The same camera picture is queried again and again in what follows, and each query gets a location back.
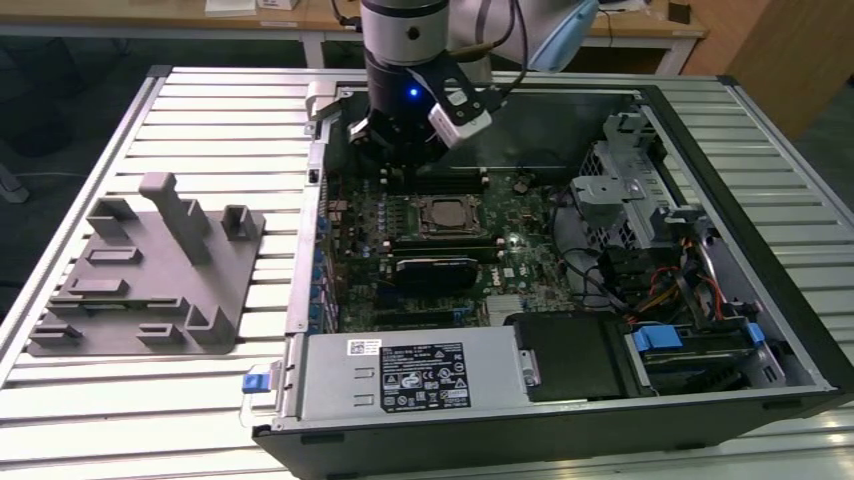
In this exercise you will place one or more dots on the black graphics card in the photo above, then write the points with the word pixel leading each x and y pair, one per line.
pixel 434 280

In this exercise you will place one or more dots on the silver finned heatsink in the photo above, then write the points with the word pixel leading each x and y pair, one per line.
pixel 508 307

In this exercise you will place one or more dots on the grey metal drive cage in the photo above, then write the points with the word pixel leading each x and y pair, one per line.
pixel 601 195

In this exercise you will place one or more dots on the wooden cabinet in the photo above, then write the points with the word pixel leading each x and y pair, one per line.
pixel 788 50

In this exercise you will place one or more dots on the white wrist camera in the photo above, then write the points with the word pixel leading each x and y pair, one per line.
pixel 461 122

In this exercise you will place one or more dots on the green motherboard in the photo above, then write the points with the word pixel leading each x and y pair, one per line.
pixel 534 280

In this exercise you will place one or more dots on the small black desk item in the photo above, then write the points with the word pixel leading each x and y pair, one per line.
pixel 680 12

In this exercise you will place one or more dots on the blue case release latch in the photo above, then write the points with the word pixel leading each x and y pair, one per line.
pixel 254 384

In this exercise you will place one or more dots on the black plastic shroud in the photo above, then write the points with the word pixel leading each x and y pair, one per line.
pixel 574 355

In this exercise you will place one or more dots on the silver power supply unit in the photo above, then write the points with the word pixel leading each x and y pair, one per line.
pixel 334 375

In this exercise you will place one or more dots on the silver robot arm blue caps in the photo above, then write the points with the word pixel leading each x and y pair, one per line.
pixel 401 30

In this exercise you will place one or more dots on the grey furniture foot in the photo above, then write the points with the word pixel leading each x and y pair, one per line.
pixel 14 187

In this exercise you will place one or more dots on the white cardboard box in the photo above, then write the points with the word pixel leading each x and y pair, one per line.
pixel 230 6
pixel 277 4

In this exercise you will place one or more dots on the black open PC case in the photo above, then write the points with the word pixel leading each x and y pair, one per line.
pixel 468 450

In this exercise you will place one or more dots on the grey plastic parts rack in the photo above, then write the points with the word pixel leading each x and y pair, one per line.
pixel 167 280

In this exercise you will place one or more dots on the hard disk in blue carrier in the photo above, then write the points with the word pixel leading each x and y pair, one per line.
pixel 657 339

